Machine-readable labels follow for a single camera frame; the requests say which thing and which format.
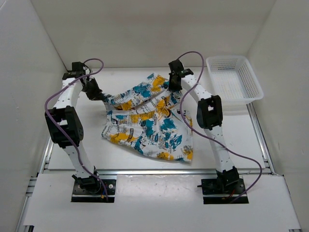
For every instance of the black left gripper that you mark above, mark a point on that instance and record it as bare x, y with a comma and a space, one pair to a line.
97, 95

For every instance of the colourful printed shorts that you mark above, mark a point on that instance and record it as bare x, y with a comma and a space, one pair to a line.
147, 119

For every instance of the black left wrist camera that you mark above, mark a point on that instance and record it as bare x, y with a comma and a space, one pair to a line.
80, 69

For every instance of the aluminium frame rail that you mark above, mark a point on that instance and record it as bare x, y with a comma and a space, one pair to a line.
158, 196

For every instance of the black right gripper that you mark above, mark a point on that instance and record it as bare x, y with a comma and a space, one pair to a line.
172, 88

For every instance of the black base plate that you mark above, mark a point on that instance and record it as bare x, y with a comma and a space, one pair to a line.
91, 190
212, 193

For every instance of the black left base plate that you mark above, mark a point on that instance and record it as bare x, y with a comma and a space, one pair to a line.
91, 190

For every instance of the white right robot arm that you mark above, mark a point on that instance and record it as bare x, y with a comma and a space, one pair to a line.
209, 118

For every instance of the white perforated plastic basket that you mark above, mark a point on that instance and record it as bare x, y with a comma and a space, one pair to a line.
234, 80

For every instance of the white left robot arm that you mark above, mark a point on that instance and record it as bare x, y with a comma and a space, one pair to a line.
66, 129

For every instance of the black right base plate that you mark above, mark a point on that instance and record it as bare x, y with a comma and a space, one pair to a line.
212, 193

